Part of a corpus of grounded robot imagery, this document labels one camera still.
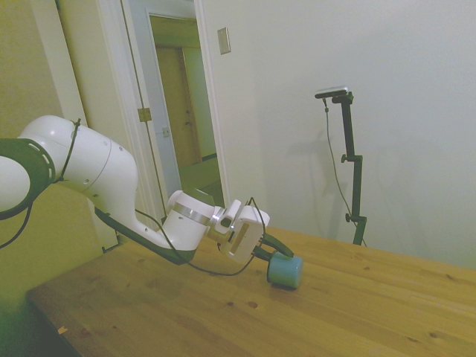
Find white door frame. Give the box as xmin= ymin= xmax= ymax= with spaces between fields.
xmin=96 ymin=0 xmax=234 ymax=224

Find white closet door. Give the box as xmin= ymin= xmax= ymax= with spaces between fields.
xmin=31 ymin=0 xmax=112 ymax=131

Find black camera stand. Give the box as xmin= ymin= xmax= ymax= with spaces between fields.
xmin=332 ymin=92 xmax=368 ymax=246
xmin=322 ymin=97 xmax=367 ymax=247

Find grey exterior camera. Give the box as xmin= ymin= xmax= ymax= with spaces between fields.
xmin=315 ymin=86 xmax=350 ymax=100

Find white open door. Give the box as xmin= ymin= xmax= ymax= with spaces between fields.
xmin=122 ymin=0 xmax=184 ymax=220

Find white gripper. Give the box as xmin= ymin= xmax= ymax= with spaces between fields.
xmin=219 ymin=208 xmax=295 ymax=265

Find light blue mug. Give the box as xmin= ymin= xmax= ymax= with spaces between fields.
xmin=266 ymin=251 xmax=304 ymax=290

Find black table clamp bracket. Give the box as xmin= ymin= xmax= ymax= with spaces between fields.
xmin=100 ymin=232 xmax=123 ymax=254

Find beige wall switch plate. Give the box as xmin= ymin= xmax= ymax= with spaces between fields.
xmin=216 ymin=27 xmax=231 ymax=56

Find brown hallway door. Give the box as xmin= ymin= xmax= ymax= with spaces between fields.
xmin=155 ymin=45 xmax=204 ymax=167

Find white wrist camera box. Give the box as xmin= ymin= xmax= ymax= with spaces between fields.
xmin=213 ymin=199 xmax=243 ymax=237

